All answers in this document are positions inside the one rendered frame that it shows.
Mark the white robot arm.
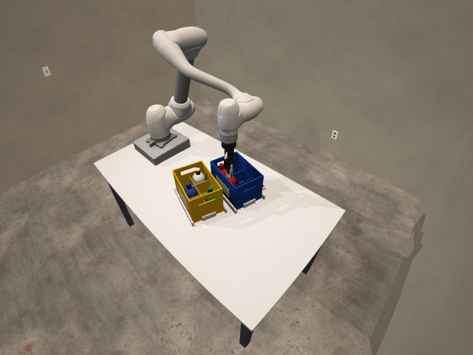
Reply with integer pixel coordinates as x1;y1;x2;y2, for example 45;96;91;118
146;26;264;149

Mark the cream white bottle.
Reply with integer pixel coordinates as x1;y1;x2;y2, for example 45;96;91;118
192;167;206;185

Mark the dark blue crate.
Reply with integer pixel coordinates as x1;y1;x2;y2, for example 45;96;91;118
211;153;264;210

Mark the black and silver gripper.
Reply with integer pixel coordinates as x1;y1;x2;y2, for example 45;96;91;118
221;142;236;178

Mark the brown crate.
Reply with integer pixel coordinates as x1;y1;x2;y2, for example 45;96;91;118
174;163;224;223

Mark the blue bottle with grey label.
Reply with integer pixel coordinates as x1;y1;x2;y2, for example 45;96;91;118
184;181;197;198

